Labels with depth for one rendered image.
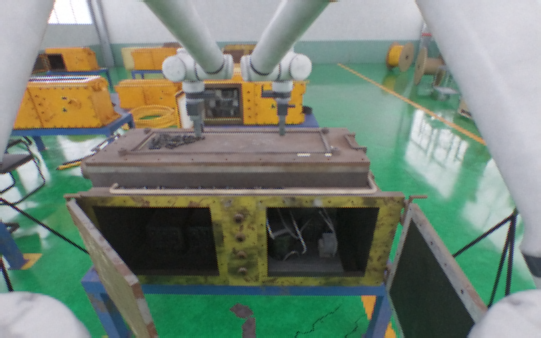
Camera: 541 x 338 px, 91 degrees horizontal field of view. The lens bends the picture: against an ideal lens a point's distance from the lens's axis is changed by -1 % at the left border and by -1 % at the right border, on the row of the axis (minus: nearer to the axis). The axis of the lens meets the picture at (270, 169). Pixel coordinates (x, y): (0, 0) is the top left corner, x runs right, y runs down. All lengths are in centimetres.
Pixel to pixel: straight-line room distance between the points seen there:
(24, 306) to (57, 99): 444
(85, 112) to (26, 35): 407
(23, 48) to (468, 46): 59
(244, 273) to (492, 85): 130
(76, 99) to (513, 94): 448
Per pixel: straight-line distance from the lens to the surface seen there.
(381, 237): 142
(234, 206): 123
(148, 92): 765
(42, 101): 490
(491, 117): 45
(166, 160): 130
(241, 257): 142
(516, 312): 34
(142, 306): 103
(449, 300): 109
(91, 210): 150
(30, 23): 53
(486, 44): 46
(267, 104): 381
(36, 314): 33
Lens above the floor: 189
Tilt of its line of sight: 28 degrees down
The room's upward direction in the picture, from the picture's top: 1 degrees counter-clockwise
